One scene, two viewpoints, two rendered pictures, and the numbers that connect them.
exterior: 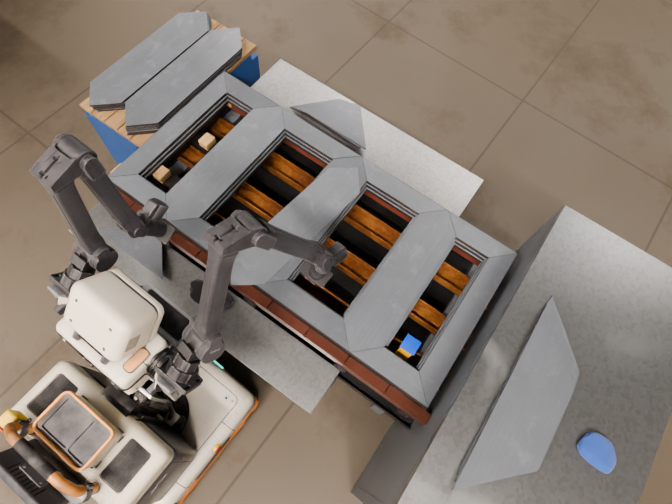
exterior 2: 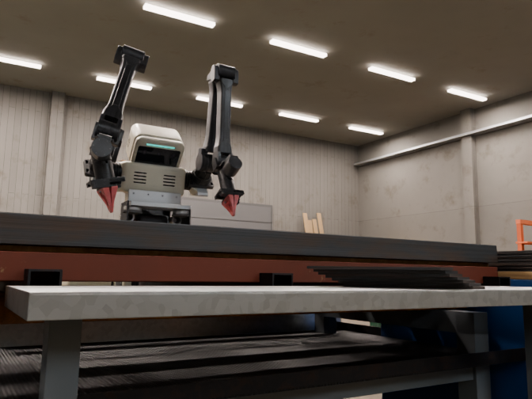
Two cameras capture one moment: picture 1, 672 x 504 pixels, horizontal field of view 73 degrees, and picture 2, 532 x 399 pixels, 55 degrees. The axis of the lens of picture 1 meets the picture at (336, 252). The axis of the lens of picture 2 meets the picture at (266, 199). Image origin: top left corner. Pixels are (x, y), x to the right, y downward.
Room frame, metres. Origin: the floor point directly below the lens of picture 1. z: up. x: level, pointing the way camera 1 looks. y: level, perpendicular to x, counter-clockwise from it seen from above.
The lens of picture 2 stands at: (1.78, -0.95, 0.77)
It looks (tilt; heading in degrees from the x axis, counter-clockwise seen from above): 8 degrees up; 123
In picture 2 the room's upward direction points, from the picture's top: 1 degrees clockwise
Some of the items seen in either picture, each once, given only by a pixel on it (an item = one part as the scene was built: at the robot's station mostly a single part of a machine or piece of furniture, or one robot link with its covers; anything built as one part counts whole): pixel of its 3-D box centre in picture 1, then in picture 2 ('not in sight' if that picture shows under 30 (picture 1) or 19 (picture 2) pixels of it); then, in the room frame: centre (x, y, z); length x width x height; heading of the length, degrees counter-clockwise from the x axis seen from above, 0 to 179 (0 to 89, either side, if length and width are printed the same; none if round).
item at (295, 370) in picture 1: (199, 298); not in sight; (0.50, 0.53, 0.67); 1.30 x 0.20 x 0.03; 64
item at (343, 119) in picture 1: (337, 115); (422, 277); (1.49, 0.11, 0.77); 0.45 x 0.20 x 0.04; 64
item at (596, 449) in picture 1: (597, 450); not in sight; (0.14, -0.90, 1.07); 0.12 x 0.10 x 0.03; 64
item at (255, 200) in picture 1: (308, 235); not in sight; (0.86, 0.13, 0.70); 1.66 x 0.08 x 0.05; 64
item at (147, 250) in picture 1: (139, 244); not in sight; (0.68, 0.83, 0.70); 0.39 x 0.12 x 0.04; 64
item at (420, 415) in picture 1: (252, 294); not in sight; (0.52, 0.30, 0.80); 1.62 x 0.04 x 0.06; 64
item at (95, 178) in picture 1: (107, 194); (223, 117); (0.55, 0.65, 1.40); 0.11 x 0.06 x 0.43; 62
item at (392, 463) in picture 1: (447, 369); not in sight; (0.43, -0.58, 0.51); 1.30 x 0.04 x 1.01; 154
